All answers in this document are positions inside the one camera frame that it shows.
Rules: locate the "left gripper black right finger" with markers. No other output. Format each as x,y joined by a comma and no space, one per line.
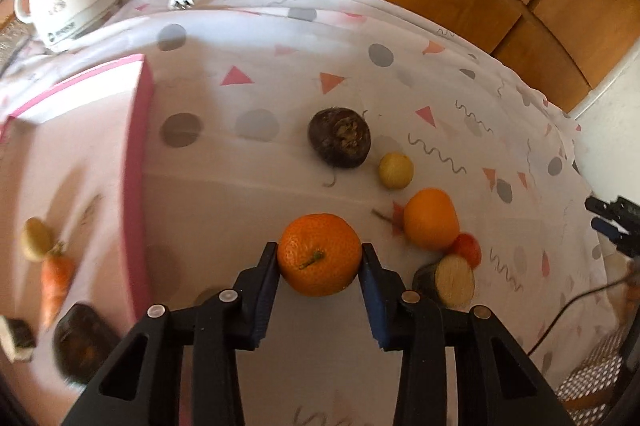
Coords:
468,360

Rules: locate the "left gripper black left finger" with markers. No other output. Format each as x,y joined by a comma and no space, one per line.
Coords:
139,383

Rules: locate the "red tomato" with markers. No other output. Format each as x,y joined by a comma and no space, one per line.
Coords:
467,247

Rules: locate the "smooth orange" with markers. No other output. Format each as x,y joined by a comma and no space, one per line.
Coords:
430,220

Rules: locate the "orange with stem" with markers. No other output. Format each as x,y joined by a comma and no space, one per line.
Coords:
319,254

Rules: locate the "small yellow potato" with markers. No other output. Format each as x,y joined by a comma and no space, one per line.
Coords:
395,171

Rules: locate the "dark eggplant piece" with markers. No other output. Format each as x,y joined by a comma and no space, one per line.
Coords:
82,342

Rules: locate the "cut dark vegetable piece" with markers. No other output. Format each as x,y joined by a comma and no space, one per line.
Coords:
449,282

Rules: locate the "cut white vegetable chunk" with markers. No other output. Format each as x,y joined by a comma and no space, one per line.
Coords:
17,341

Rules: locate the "carrot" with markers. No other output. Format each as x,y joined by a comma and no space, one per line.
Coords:
57,273

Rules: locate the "yellow potato in box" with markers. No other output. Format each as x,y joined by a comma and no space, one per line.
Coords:
35,240

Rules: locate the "pink shallow box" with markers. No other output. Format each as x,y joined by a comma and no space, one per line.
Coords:
72,157

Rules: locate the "dark beetroot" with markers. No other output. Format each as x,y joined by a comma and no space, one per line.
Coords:
340,137

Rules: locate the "white patterned tablecloth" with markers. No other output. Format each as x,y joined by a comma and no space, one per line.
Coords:
227,163

